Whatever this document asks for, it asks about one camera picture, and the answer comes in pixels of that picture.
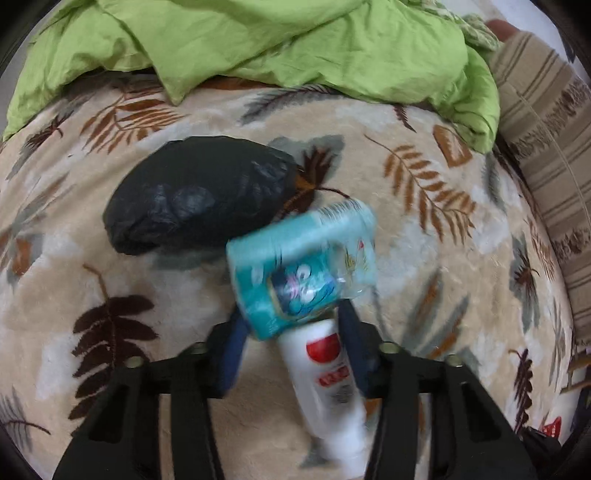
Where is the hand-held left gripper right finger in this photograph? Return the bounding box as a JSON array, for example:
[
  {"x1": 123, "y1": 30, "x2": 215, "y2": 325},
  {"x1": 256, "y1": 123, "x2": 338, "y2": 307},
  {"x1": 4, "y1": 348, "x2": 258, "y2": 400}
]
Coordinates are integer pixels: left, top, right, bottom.
[{"x1": 335, "y1": 302, "x2": 539, "y2": 480}]

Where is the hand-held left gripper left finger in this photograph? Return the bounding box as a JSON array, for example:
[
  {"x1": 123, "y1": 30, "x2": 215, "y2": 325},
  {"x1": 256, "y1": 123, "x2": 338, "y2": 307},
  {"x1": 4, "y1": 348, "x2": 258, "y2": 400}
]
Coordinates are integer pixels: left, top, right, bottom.
[{"x1": 53, "y1": 314, "x2": 254, "y2": 480}]

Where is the white plastic bottle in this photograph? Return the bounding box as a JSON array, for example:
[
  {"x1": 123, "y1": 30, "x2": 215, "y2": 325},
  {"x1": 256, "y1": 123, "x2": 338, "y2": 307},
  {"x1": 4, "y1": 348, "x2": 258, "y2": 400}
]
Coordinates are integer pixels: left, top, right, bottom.
[{"x1": 276, "y1": 318, "x2": 371, "y2": 477}]

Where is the teal tissue packet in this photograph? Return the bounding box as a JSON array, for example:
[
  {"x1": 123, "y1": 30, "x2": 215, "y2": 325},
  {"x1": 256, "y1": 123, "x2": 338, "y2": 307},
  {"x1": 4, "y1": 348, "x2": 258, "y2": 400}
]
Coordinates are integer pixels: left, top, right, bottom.
[{"x1": 225, "y1": 199, "x2": 380, "y2": 342}]

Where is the leaf printed blanket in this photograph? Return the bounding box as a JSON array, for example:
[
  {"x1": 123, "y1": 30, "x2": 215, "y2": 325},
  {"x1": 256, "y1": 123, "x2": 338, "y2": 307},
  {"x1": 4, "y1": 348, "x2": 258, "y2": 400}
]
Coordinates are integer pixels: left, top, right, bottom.
[{"x1": 0, "y1": 76, "x2": 583, "y2": 480}]

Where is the black plastic bag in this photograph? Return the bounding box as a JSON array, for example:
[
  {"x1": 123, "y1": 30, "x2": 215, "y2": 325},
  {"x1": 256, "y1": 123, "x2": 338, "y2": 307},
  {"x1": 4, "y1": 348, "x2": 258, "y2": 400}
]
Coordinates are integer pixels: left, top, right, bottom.
[{"x1": 102, "y1": 135, "x2": 299, "y2": 256}]

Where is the striped floral cushion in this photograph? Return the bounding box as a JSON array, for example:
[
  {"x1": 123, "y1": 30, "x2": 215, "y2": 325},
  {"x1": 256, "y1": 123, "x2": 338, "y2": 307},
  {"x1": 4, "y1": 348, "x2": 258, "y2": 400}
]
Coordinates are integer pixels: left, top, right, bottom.
[{"x1": 485, "y1": 18, "x2": 591, "y2": 348}]

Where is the green quilt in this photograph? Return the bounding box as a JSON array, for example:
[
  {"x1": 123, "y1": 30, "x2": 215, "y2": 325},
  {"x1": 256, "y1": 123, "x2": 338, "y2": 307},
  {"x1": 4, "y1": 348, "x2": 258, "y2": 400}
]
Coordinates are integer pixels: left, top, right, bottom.
[{"x1": 2, "y1": 0, "x2": 502, "y2": 156}]

